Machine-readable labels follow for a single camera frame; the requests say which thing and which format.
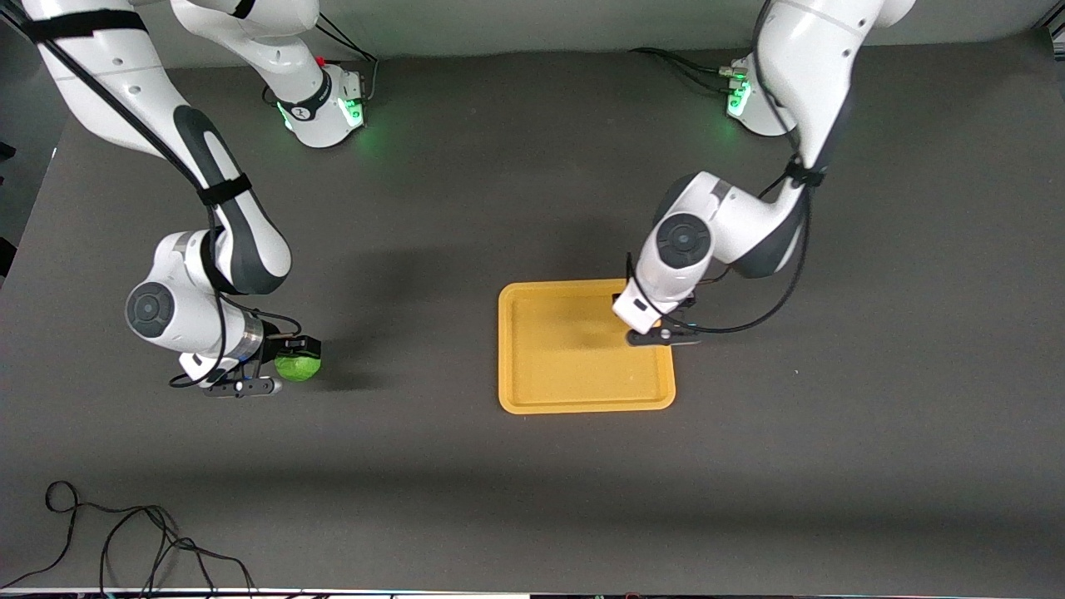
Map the black loose cable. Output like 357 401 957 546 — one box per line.
0 480 260 598

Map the black right base cable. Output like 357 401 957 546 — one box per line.
315 12 380 97

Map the black left base cable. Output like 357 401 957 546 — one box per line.
628 47 743 94

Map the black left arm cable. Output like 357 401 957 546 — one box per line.
624 0 822 335

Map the green toy apple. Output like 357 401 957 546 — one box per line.
275 350 323 384

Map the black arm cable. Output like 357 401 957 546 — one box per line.
21 8 305 392
624 0 822 335

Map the yellow plastic tray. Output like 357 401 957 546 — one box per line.
498 280 676 415

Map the black base cable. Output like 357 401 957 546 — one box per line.
628 47 743 94
315 12 380 97

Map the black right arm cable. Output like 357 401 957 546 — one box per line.
21 8 305 392

